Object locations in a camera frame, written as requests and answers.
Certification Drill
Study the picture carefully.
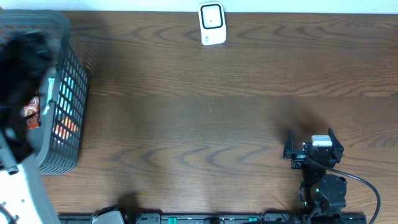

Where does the teal wet wipes pack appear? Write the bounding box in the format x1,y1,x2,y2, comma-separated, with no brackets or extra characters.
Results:
42,77,74,115

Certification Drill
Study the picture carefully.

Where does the orange tissue pack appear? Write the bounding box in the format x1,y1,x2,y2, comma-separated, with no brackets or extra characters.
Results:
53,116,79,140

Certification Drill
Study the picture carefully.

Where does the red Top chocolate bar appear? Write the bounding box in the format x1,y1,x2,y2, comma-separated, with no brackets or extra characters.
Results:
22,96,40,129

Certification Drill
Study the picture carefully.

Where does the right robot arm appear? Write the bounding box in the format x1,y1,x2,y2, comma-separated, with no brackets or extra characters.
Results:
283,129,347,223

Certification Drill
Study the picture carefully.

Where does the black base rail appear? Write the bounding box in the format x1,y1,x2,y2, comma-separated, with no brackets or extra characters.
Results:
57,212,368,224

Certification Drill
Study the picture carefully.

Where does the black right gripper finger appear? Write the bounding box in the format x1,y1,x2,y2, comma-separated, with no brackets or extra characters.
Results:
328,128,344,162
283,129,294,159

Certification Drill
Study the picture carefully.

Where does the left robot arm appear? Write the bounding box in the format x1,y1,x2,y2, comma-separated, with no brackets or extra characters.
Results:
1,32,60,223

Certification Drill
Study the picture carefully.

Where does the white barcode scanner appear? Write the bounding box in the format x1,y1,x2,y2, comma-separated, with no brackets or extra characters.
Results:
198,2,227,45

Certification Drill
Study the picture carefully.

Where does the grey plastic mesh basket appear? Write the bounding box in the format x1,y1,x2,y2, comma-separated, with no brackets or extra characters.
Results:
1,10,89,175

